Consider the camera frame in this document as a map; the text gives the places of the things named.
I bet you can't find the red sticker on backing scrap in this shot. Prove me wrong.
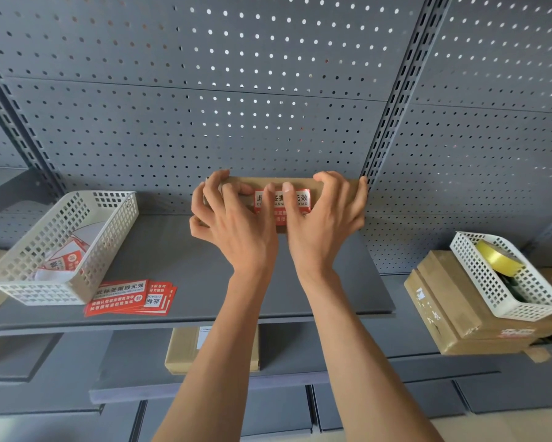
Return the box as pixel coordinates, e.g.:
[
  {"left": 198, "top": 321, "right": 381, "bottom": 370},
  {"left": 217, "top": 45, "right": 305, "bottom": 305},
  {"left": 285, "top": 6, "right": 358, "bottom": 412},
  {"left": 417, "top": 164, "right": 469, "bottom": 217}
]
[{"left": 41, "top": 250, "right": 84, "bottom": 275}]

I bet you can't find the yellow tape roll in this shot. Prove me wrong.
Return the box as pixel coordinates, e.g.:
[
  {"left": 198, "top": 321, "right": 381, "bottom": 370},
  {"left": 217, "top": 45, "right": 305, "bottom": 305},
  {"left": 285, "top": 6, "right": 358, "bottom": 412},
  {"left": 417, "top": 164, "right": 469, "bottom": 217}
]
[{"left": 475, "top": 239, "right": 528, "bottom": 277}]

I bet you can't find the grey slotted shelf upright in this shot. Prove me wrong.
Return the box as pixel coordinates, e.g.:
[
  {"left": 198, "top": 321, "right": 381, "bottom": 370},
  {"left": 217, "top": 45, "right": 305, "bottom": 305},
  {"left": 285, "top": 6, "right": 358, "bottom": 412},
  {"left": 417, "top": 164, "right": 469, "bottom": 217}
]
[
  {"left": 0, "top": 50, "right": 66, "bottom": 196},
  {"left": 360, "top": 0, "right": 452, "bottom": 191}
]

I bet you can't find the small white plastic mesh basket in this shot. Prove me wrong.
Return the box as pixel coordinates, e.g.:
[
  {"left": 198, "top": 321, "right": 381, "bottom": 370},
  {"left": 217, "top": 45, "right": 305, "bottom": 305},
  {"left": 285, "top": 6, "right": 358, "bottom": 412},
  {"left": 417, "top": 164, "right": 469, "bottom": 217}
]
[{"left": 450, "top": 231, "right": 552, "bottom": 323}]

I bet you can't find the large taped brown cardboard box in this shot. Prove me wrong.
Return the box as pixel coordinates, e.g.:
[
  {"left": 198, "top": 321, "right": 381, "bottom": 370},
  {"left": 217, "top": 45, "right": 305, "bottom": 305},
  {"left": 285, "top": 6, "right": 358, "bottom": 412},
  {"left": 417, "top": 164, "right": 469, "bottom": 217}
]
[{"left": 404, "top": 269, "right": 542, "bottom": 356}]

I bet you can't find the grey metal shelf board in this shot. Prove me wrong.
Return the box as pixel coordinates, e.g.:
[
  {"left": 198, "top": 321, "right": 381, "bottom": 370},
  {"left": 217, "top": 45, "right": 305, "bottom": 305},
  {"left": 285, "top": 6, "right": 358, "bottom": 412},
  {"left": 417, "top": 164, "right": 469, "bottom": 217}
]
[{"left": 0, "top": 214, "right": 396, "bottom": 337}]

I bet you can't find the person's right forearm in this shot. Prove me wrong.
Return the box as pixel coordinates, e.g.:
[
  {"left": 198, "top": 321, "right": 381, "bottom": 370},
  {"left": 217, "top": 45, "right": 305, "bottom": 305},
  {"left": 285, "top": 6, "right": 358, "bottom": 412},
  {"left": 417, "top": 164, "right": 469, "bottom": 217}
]
[{"left": 296, "top": 269, "right": 444, "bottom": 442}]

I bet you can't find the wide grey perforated back panel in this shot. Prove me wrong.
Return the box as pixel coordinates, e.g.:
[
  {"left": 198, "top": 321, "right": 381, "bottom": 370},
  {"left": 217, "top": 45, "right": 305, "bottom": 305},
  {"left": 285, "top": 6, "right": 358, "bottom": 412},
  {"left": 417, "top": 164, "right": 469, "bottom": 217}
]
[{"left": 0, "top": 0, "right": 428, "bottom": 216}]

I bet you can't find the grey side shelf board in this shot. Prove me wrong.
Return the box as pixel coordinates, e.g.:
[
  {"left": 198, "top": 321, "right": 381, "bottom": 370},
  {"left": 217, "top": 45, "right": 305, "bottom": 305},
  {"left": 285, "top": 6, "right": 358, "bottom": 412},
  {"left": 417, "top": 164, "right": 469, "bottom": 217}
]
[{"left": 0, "top": 165, "right": 44, "bottom": 217}]

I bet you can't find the white sticker backing paper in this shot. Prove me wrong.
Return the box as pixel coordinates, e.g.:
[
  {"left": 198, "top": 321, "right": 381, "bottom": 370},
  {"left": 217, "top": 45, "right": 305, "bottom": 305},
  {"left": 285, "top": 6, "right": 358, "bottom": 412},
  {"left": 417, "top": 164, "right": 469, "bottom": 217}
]
[{"left": 36, "top": 221, "right": 106, "bottom": 282}]

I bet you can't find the person's left hand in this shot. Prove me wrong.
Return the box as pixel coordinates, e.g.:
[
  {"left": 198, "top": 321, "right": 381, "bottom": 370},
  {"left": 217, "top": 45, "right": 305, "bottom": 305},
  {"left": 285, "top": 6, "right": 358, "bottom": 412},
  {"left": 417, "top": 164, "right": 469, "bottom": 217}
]
[{"left": 189, "top": 169, "right": 280, "bottom": 277}]

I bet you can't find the narrow grey perforated back panel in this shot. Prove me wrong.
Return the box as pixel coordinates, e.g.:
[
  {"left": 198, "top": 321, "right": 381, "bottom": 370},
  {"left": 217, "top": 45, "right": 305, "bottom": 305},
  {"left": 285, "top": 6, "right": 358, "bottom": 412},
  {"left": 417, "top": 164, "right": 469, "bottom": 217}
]
[{"left": 361, "top": 0, "right": 552, "bottom": 275}]

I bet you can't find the person's right hand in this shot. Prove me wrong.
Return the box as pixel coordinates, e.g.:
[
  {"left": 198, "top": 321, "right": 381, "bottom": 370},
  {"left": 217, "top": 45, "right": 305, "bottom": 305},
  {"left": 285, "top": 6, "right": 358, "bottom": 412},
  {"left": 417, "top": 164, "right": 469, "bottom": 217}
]
[{"left": 283, "top": 171, "right": 369, "bottom": 281}]

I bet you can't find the dark green item in basket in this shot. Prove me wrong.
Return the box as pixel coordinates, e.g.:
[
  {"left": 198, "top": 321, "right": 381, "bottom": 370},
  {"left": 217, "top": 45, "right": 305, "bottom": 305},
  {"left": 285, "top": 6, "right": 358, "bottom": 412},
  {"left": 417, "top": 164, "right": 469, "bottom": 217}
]
[{"left": 500, "top": 271, "right": 526, "bottom": 303}]

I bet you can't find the grey bottom shelf board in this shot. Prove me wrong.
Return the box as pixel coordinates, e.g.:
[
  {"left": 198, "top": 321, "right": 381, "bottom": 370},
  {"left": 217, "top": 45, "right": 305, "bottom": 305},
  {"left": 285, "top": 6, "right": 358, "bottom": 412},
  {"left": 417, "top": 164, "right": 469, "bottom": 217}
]
[{"left": 0, "top": 333, "right": 116, "bottom": 417}]

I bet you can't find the grey lower shelf board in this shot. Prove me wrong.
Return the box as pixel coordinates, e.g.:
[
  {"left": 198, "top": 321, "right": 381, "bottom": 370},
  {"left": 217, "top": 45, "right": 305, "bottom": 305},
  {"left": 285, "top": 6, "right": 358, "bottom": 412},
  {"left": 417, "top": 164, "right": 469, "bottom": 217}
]
[{"left": 89, "top": 317, "right": 502, "bottom": 405}]

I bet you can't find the brown cardboard box white label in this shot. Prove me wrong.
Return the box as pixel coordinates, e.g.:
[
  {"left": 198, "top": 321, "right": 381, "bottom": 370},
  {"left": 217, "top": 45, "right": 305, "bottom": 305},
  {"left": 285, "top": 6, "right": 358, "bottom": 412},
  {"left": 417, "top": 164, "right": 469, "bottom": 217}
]
[{"left": 164, "top": 326, "right": 261, "bottom": 376}]

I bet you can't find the brown cardboard box under basket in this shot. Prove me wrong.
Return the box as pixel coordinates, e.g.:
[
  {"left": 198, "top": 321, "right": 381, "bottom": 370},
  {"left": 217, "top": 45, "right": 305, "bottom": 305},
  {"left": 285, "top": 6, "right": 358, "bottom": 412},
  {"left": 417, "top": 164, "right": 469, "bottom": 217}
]
[{"left": 416, "top": 250, "right": 552, "bottom": 341}]

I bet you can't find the large white plastic mesh basket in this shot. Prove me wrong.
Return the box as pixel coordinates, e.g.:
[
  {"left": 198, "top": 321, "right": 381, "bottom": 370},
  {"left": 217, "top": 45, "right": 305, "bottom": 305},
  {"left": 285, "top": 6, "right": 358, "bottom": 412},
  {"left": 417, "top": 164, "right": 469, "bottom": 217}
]
[{"left": 0, "top": 191, "right": 140, "bottom": 307}]

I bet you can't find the person's left forearm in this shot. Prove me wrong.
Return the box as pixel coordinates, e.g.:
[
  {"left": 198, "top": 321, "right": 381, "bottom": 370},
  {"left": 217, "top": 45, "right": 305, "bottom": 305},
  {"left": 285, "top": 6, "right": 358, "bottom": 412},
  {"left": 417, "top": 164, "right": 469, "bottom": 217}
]
[{"left": 152, "top": 264, "right": 276, "bottom": 442}]

